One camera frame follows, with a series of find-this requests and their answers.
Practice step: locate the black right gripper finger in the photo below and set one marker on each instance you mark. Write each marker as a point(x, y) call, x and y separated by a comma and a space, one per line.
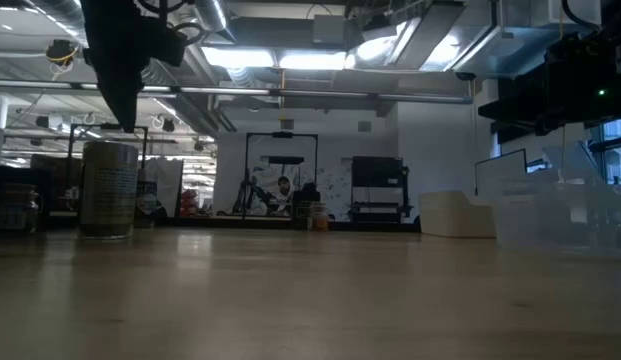
point(510, 109)

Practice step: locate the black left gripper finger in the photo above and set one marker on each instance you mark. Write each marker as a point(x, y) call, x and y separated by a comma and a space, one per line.
point(124, 95)

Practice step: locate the tan cylindrical spice can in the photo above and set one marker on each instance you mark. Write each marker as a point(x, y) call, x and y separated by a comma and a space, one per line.
point(108, 190)

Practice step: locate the small dark spice jar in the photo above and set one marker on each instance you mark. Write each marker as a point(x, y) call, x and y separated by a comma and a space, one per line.
point(302, 217)

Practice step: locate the small orange spice jar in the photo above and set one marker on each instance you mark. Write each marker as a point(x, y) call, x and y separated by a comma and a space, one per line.
point(320, 218)

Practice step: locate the background black robot arm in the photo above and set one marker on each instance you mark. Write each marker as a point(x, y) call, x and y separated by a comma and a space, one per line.
point(306, 192)

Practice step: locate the black framed white board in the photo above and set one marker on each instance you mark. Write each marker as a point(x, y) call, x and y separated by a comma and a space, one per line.
point(500, 175)

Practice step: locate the white hanging sheet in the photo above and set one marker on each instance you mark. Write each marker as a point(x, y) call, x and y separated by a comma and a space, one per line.
point(165, 185)

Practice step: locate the white plastic bin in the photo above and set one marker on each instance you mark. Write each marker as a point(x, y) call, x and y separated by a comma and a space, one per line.
point(455, 215)

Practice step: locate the bright ceiling light panel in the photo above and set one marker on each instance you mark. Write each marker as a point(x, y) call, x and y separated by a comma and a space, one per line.
point(312, 61)
point(237, 57)

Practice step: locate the clear plastic bin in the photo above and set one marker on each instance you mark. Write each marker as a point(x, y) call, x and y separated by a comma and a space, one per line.
point(555, 220)

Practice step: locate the red background items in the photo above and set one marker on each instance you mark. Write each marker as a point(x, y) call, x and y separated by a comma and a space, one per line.
point(189, 202)

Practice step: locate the black equipment cart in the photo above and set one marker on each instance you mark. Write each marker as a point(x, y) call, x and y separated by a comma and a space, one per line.
point(377, 172)

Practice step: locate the dark container stack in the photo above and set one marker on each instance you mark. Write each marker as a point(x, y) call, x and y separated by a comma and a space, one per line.
point(12, 210)

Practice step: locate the person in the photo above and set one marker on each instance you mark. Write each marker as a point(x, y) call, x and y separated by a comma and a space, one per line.
point(284, 192)

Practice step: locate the long horizontal ceiling pipe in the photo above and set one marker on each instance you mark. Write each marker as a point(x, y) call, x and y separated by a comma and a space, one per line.
point(315, 93)

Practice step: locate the gray ceiling box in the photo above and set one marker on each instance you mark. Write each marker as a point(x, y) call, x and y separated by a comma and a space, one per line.
point(329, 29)

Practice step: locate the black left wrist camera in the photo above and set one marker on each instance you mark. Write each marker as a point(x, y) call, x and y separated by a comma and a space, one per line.
point(167, 47)

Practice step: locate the black security camera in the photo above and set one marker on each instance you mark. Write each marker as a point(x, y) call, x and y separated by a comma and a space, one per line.
point(465, 76)

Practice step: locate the large silver ceiling duct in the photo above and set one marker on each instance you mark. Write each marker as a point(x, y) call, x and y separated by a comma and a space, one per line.
point(515, 50)

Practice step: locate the window with dark frame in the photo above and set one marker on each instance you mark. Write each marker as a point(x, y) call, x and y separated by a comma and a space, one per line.
point(615, 165)

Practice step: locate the round silver ceiling duct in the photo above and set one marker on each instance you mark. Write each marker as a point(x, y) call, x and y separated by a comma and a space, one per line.
point(212, 15)

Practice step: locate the square gray wall vent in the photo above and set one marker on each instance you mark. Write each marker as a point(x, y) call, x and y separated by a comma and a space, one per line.
point(364, 126)
point(286, 124)

